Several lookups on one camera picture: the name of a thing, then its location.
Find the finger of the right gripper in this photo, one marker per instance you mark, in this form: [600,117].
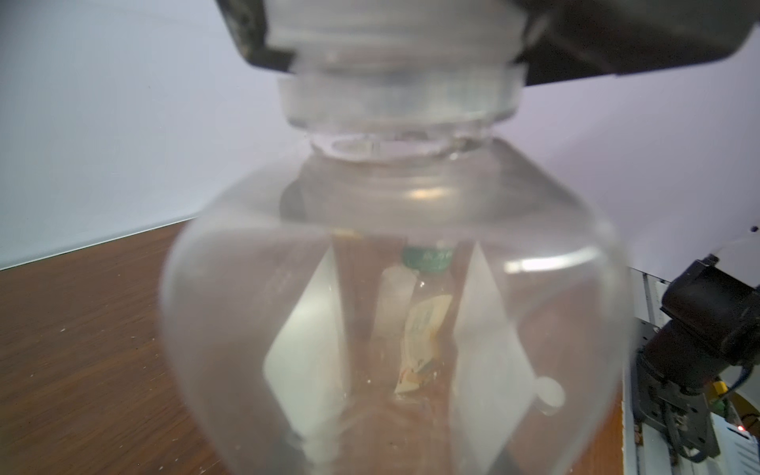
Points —
[246,21]
[568,40]

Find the square clear plastic bottle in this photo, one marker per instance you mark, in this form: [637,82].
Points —
[268,297]

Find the tall clear labelled bottle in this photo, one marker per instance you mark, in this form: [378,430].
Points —
[414,299]

